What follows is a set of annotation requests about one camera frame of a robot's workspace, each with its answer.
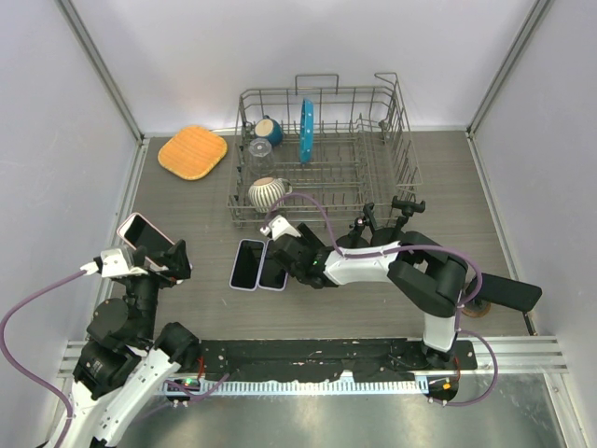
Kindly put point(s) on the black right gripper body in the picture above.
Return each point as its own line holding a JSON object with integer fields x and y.
{"x": 302, "y": 243}

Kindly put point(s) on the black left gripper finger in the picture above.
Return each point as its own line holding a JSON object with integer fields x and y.
{"x": 140, "y": 259}
{"x": 177, "y": 261}

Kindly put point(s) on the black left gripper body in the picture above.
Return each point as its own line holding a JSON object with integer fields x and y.
{"x": 161, "y": 257}

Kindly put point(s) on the black round-base phone stand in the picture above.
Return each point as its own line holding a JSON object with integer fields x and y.
{"x": 389, "y": 234}

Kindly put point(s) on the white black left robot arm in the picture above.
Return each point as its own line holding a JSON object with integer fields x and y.
{"x": 124, "y": 361}

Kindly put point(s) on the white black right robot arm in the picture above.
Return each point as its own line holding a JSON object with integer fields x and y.
{"x": 438, "y": 281}

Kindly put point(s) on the wooden rimmed round stand base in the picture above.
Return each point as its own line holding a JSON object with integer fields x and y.
{"x": 477, "y": 308}

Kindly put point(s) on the white grey striped mug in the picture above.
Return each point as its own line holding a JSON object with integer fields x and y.
{"x": 265, "y": 191}

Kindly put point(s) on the clear drinking glass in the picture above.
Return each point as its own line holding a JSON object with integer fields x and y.
{"x": 261, "y": 161}

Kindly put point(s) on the dark blue ceramic cup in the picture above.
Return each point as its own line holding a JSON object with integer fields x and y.
{"x": 269, "y": 129}

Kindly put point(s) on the blue dotted plate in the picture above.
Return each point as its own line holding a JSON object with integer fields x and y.
{"x": 306, "y": 131}

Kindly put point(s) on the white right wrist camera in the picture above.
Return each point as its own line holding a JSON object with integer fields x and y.
{"x": 278, "y": 226}

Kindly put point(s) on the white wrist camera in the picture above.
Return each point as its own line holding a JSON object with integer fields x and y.
{"x": 114, "y": 262}
{"x": 278, "y": 226}

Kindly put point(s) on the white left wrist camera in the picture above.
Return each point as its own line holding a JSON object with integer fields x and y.
{"x": 114, "y": 262}

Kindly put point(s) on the grey wire dish rack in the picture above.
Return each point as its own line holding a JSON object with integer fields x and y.
{"x": 363, "y": 150}

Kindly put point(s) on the white slotted cable duct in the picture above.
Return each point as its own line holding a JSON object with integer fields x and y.
{"x": 344, "y": 386}

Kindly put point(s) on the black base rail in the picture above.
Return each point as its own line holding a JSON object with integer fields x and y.
{"x": 314, "y": 361}

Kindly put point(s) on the aluminium frame post left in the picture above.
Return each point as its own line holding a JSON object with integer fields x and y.
{"x": 85, "y": 40}

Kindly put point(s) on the aluminium frame post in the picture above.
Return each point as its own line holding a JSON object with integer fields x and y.
{"x": 522, "y": 39}
{"x": 85, "y": 40}

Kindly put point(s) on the aluminium frame post right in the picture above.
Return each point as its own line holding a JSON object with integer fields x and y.
{"x": 522, "y": 39}

